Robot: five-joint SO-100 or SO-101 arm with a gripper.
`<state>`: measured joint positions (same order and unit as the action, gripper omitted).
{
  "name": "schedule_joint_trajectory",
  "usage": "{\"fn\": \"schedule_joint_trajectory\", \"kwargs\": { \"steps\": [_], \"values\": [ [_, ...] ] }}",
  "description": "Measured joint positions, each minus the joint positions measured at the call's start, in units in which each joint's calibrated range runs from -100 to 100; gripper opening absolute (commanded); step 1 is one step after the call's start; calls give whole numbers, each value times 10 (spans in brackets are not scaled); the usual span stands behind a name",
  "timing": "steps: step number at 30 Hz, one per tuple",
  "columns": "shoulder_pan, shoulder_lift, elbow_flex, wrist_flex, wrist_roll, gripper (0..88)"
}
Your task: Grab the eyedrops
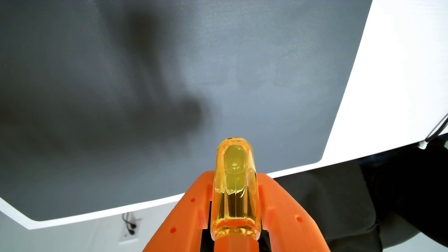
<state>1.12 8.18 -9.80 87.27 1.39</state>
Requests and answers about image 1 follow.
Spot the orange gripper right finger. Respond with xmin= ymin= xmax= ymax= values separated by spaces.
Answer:
xmin=256 ymin=172 xmax=330 ymax=252

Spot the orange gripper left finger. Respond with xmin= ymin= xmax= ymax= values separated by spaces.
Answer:
xmin=143 ymin=171 xmax=215 ymax=252

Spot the yellow eyedrops bottle orange cap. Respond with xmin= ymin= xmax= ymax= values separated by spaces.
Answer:
xmin=210 ymin=137 xmax=262 ymax=252

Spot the black bag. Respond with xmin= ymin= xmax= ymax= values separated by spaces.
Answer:
xmin=273 ymin=159 xmax=383 ymax=252

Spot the grey textured mat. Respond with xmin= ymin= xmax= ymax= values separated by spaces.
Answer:
xmin=0 ymin=0 xmax=372 ymax=222

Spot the white wall outlet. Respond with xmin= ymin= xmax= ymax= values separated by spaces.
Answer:
xmin=119 ymin=212 xmax=142 ymax=244

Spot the black cable with white end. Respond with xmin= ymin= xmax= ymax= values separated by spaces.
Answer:
xmin=418 ymin=114 xmax=448 ymax=150

